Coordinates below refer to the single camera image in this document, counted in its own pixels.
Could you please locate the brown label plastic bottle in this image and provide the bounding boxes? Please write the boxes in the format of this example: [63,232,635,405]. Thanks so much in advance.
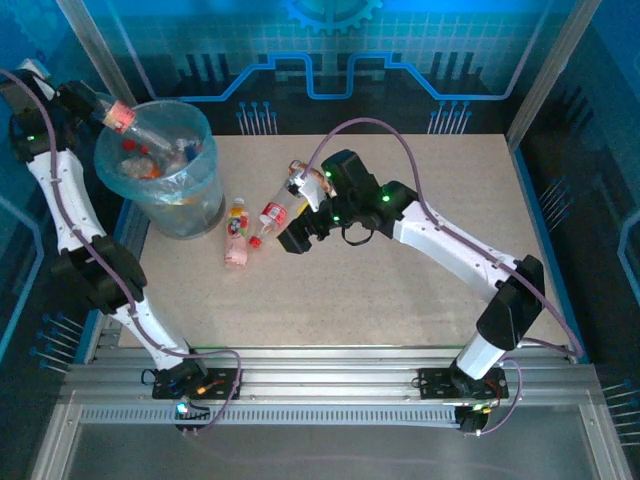
[289,158,335,196]

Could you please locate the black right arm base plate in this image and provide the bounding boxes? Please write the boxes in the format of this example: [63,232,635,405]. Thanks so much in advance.
[417,367,510,401]

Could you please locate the grey metal panel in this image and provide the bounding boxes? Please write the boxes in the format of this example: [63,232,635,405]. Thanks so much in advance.
[29,402,634,480]

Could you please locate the blue plastic bin liner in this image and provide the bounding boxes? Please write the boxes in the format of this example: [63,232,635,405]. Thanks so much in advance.
[93,99,219,206]

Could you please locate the translucent plastic bin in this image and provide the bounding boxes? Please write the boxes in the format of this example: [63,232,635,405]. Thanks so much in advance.
[93,99,225,240]

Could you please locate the grey slotted cable duct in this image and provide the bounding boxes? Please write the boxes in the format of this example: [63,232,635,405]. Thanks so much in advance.
[79,403,464,427]

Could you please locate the aluminium extrusion rail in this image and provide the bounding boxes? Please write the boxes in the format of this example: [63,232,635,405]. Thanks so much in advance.
[59,343,606,407]

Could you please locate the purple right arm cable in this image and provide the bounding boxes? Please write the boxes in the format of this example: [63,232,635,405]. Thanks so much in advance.
[292,117,586,437]

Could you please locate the black controller module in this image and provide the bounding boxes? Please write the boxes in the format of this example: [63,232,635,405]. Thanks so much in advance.
[457,402,494,434]

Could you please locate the cola bottle plain red label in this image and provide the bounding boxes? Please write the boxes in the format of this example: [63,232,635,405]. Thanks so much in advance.
[248,185,301,250]

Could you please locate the aluminium frame post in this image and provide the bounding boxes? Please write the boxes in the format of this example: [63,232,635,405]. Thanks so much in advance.
[504,0,602,150]
[54,0,156,109]

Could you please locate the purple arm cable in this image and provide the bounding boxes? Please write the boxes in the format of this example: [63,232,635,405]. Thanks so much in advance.
[0,67,245,437]
[292,117,586,437]

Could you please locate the cola bottle flower label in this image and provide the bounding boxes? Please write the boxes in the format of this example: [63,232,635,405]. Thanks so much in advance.
[91,98,177,162]

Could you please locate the pink peach tea bottle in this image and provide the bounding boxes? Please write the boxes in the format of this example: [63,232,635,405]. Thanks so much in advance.
[223,197,251,270]

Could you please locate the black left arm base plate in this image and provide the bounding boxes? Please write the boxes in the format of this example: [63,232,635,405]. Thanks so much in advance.
[152,367,243,401]

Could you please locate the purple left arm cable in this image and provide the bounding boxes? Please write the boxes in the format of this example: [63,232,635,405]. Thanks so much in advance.
[0,67,245,437]

